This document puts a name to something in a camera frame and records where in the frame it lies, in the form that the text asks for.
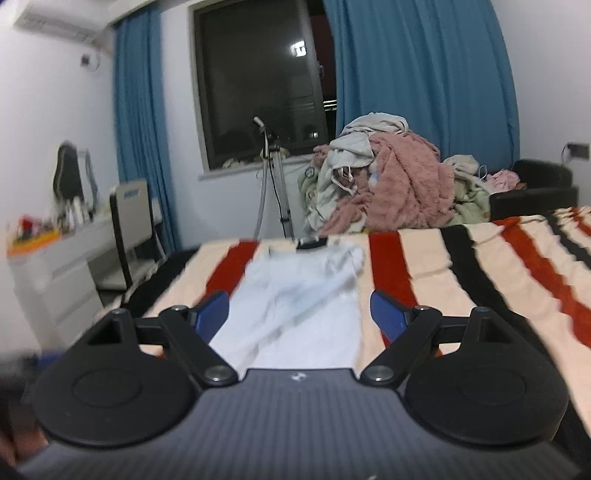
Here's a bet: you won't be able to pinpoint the small black box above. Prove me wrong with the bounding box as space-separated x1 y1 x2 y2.
294 236 330 252

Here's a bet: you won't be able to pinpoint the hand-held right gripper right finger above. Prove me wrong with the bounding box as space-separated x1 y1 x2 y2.
360 290 513 388

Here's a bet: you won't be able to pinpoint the wide blue curtain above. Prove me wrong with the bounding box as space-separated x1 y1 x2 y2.
322 0 522 169

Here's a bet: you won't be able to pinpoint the beige crumpled cloth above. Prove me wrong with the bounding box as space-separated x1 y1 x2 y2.
302 112 410 229

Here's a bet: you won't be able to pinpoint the red black striped cream blanket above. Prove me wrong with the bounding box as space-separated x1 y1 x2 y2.
122 205 591 462

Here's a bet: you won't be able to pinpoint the narrow blue curtain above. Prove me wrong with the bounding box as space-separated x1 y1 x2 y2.
112 4 182 256

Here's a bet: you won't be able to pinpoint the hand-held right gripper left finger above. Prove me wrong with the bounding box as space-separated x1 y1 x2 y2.
87 290 239 387

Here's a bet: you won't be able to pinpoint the yellow orange desk clutter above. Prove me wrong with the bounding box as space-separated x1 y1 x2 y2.
6 213 62 256

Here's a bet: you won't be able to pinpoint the white shirt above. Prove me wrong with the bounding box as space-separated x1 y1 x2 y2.
208 237 369 376

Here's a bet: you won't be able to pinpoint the bottles on desk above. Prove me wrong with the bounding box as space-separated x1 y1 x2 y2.
59 198 95 228

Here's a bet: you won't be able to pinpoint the black armchair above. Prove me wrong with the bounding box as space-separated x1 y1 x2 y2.
488 158 581 223

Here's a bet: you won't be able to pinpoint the black frame desk chair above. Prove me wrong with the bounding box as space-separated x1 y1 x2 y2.
108 178 168 292

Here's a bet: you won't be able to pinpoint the dark oval mirror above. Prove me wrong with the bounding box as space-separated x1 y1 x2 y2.
52 141 89 217

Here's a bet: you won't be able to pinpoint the white desk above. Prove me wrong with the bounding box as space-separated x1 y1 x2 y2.
6 215 163 344

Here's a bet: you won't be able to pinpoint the dark window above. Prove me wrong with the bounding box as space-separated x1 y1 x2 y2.
187 0 339 175

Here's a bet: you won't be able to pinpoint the small pink cloth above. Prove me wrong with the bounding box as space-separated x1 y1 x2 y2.
486 169 521 193

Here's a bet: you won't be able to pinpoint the pale green cloth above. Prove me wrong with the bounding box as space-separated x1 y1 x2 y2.
442 154 493 228

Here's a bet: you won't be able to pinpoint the white air conditioner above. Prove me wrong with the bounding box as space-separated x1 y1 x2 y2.
13 0 117 57

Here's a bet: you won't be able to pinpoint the pink fluffy blanket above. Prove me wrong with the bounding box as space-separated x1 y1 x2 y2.
318 131 456 234

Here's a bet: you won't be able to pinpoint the grey tripod stand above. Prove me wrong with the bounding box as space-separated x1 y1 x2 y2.
252 115 297 241

